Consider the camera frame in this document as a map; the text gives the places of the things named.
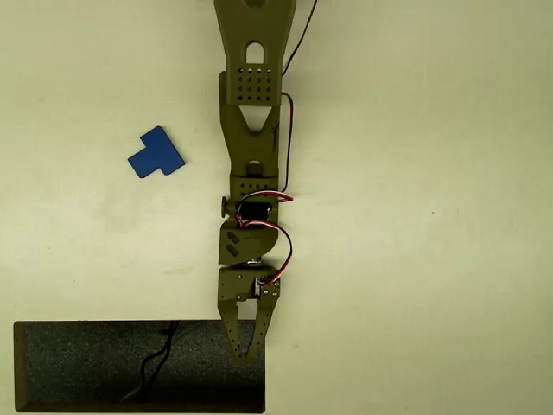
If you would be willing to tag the black rectangular foam tray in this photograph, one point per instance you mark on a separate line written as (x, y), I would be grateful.
(86, 367)

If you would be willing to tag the blue T block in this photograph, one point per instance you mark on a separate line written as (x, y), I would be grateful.
(155, 151)

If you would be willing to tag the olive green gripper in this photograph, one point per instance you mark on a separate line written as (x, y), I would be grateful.
(235, 287)

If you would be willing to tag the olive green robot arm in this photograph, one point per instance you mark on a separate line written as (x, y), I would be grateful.
(255, 142)

